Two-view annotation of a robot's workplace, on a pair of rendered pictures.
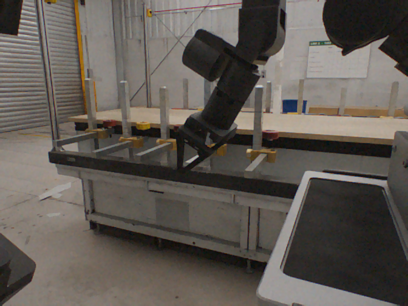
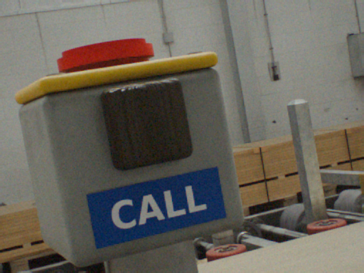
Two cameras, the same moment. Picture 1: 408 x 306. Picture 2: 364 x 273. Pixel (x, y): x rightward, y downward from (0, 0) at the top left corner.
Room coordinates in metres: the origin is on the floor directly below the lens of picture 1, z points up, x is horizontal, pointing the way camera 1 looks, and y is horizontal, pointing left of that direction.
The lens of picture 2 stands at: (0.84, -0.75, 1.20)
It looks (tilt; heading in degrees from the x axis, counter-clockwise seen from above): 3 degrees down; 317
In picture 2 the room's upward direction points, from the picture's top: 10 degrees counter-clockwise
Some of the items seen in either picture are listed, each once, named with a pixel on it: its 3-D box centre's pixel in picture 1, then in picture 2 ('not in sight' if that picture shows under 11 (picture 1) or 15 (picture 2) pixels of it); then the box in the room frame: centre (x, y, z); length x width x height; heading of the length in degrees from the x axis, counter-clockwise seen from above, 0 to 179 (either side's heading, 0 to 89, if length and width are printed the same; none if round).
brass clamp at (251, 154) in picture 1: (261, 155); not in sight; (1.36, -0.27, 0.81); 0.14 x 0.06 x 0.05; 67
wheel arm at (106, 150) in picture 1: (122, 146); not in sight; (1.56, 0.44, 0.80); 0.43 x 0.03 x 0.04; 157
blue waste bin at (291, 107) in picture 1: (294, 115); not in sight; (6.71, -2.04, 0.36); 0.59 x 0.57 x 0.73; 157
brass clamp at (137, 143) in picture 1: (130, 142); not in sight; (1.65, 0.42, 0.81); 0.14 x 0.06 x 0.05; 67
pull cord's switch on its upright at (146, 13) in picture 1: (149, 68); not in sight; (2.90, 0.52, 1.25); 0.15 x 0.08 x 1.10; 67
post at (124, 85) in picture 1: (126, 124); not in sight; (1.66, 0.44, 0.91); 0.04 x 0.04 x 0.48; 67
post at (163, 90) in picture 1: (165, 132); not in sight; (1.56, 0.21, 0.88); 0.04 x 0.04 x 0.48; 67
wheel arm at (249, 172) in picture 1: (260, 160); not in sight; (1.26, -0.25, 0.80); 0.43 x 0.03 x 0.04; 157
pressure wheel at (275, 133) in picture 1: (269, 141); not in sight; (1.45, -0.33, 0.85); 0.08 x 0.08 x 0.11
